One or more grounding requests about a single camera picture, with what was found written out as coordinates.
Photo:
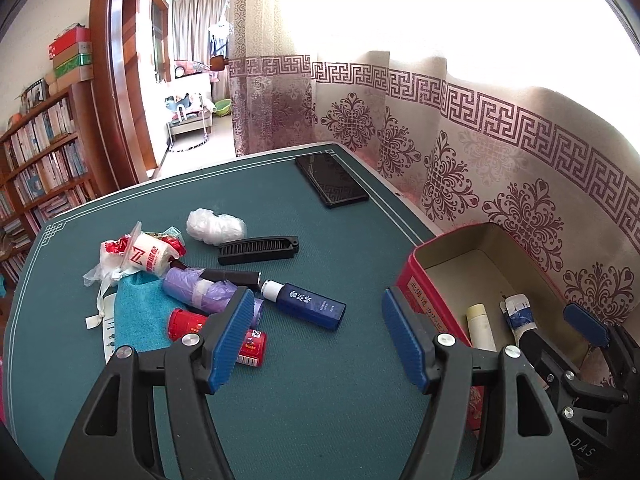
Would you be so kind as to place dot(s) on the red cardboard box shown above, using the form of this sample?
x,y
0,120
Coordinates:
x,y
70,42

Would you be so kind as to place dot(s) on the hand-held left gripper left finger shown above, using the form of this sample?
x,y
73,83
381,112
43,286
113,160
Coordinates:
x,y
232,340

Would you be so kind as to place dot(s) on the sheer lace curtain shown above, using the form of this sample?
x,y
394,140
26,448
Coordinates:
x,y
270,100

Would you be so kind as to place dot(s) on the clear plastic bag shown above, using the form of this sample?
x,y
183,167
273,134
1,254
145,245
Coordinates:
x,y
102,272

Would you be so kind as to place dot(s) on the grey window curtain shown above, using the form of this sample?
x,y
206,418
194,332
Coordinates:
x,y
197,25

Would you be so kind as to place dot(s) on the white plastic bag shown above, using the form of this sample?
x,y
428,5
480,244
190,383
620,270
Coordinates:
x,y
215,226

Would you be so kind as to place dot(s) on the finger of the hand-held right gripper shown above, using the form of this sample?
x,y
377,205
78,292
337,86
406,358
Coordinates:
x,y
585,325
547,360

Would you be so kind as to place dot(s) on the purple garbage bag roll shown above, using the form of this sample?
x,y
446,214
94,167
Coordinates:
x,y
185,282

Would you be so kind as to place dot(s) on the white packet with red logo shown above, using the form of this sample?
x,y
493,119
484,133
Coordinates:
x,y
147,255

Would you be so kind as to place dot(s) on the beige patterned curtain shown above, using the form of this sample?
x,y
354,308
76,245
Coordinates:
x,y
475,150

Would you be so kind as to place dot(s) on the green basin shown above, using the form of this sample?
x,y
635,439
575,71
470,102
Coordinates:
x,y
222,107

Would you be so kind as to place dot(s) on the white card box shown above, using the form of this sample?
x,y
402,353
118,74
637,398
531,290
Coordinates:
x,y
110,335

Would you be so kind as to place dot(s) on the photo frame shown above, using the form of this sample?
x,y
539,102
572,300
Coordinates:
x,y
35,94

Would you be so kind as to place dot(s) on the green desktop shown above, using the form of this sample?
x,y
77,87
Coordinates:
x,y
325,385

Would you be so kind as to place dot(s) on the black comb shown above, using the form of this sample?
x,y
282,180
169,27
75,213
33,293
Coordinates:
x,y
257,250

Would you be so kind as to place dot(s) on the green cardboard box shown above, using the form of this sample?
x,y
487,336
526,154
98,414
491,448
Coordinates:
x,y
72,67

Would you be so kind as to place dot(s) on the blue bottle with white cap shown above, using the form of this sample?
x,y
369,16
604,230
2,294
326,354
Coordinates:
x,y
310,305

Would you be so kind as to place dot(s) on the white and blue packet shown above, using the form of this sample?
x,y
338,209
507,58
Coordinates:
x,y
517,312

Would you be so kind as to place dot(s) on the red can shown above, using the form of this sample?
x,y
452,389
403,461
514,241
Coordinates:
x,y
182,322

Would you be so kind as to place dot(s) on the mint green packet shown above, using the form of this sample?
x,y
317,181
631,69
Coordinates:
x,y
171,232

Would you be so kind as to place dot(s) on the grey chair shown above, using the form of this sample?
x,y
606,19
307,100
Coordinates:
x,y
187,120

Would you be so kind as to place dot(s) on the white lip balm tube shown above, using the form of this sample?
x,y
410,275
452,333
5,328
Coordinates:
x,y
480,327

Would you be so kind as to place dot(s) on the wooden bookshelf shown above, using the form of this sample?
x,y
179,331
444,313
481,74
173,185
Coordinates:
x,y
45,160

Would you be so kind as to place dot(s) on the red-rimmed cardboard box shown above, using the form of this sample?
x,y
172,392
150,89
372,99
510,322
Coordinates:
x,y
437,302

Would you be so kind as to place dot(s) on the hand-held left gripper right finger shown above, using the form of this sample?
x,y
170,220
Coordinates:
x,y
407,340

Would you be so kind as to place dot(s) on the black phone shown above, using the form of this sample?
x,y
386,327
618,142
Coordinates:
x,y
330,180

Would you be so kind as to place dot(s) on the teal cloth pouch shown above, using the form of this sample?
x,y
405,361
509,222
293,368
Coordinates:
x,y
145,315

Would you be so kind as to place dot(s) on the wooden door frame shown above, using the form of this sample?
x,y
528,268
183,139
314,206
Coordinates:
x,y
107,85

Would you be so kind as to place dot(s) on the white ribbon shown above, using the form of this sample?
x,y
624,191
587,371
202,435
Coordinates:
x,y
95,321

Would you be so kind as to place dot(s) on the red snack wrapper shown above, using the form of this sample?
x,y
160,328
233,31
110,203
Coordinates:
x,y
114,247

